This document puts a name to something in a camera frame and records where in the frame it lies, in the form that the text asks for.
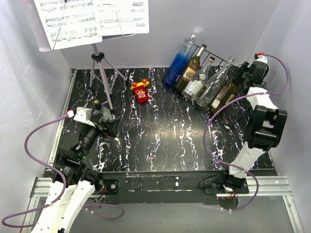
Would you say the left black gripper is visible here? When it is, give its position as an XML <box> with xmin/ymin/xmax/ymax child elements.
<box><xmin>78</xmin><ymin>112</ymin><xmax>121</xmax><ymax>160</ymax></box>

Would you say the small clear black-cap bottle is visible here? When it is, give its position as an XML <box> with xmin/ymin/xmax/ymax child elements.
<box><xmin>93</xmin><ymin>100</ymin><xmax>109</xmax><ymax>111</ymax></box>

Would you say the dark green wine bottle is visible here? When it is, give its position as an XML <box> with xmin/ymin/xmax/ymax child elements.
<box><xmin>209</xmin><ymin>73</ymin><xmax>243</xmax><ymax>115</ymax></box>

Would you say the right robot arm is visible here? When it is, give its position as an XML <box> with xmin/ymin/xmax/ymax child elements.
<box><xmin>220</xmin><ymin>56</ymin><xmax>288</xmax><ymax>194</ymax></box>

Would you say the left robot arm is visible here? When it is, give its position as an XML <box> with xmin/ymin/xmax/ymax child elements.
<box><xmin>32</xmin><ymin>107</ymin><xmax>120</xmax><ymax>233</ymax></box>

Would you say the tall clear empty bottle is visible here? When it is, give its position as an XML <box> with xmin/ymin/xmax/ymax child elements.
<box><xmin>196</xmin><ymin>57</ymin><xmax>235</xmax><ymax>108</ymax></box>

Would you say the green wine bottle silver neck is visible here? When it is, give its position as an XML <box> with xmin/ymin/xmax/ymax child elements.
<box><xmin>174</xmin><ymin>44</ymin><xmax>207</xmax><ymax>93</ymax></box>

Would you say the clear bottle with blue label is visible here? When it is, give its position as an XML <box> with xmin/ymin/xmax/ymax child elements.
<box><xmin>182</xmin><ymin>56</ymin><xmax>215</xmax><ymax>100</ymax></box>

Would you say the blue glass bottle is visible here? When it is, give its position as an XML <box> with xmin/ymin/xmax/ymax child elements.
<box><xmin>163</xmin><ymin>34</ymin><xmax>196</xmax><ymax>87</ymax></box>

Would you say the red yellow toy block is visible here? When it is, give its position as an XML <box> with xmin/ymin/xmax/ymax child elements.
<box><xmin>130</xmin><ymin>79</ymin><xmax>149</xmax><ymax>104</ymax></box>

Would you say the purple music stand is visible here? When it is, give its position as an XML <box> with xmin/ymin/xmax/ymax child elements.
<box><xmin>20</xmin><ymin>0</ymin><xmax>127</xmax><ymax>110</ymax></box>

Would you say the right sheet music page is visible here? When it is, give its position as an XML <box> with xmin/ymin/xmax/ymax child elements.
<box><xmin>92</xmin><ymin>0</ymin><xmax>149</xmax><ymax>36</ymax></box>

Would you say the sheet music page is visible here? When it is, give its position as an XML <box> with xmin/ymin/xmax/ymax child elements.
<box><xmin>92</xmin><ymin>0</ymin><xmax>149</xmax><ymax>36</ymax></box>
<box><xmin>34</xmin><ymin>0</ymin><xmax>102</xmax><ymax>50</ymax></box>

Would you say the left sheet music page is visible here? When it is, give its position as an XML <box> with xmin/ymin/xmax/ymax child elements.
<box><xmin>34</xmin><ymin>0</ymin><xmax>102</xmax><ymax>50</ymax></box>

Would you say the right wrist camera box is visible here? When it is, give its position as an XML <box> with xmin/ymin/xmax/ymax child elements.
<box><xmin>254</xmin><ymin>52</ymin><xmax>268</xmax><ymax>64</ymax></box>

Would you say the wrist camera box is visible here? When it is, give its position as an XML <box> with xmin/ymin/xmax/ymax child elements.
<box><xmin>73</xmin><ymin>107</ymin><xmax>91</xmax><ymax>124</ymax></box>
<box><xmin>254</xmin><ymin>52</ymin><xmax>268</xmax><ymax>64</ymax></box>

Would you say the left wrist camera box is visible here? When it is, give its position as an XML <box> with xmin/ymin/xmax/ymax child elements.
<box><xmin>73</xmin><ymin>107</ymin><xmax>91</xmax><ymax>124</ymax></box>

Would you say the black wire wine rack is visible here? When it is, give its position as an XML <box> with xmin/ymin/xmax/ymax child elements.
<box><xmin>167</xmin><ymin>44</ymin><xmax>267</xmax><ymax>122</ymax></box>

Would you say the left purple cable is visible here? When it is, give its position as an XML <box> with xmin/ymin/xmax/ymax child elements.
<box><xmin>1</xmin><ymin>110</ymin><xmax>75</xmax><ymax>228</ymax></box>

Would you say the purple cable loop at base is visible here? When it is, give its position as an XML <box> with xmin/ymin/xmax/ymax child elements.
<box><xmin>82</xmin><ymin>202</ymin><xmax>125</xmax><ymax>221</ymax></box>

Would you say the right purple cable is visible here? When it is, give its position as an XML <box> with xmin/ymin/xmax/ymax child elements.
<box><xmin>203</xmin><ymin>53</ymin><xmax>290</xmax><ymax>211</ymax></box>

